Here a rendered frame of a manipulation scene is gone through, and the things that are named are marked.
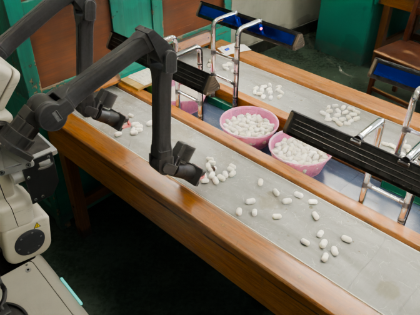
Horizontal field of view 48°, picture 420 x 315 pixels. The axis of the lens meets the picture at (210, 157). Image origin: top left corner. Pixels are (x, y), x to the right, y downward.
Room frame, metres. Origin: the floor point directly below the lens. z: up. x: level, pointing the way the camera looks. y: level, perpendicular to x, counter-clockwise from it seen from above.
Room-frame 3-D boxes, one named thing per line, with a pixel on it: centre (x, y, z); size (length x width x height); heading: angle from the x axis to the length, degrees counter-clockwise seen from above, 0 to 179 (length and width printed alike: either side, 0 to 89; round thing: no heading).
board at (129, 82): (2.24, 0.30, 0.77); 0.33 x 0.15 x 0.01; 136
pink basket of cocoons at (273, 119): (1.78, -0.18, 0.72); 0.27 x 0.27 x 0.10
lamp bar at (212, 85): (1.76, 0.21, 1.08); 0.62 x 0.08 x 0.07; 46
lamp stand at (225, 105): (2.11, -0.12, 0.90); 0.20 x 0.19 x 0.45; 46
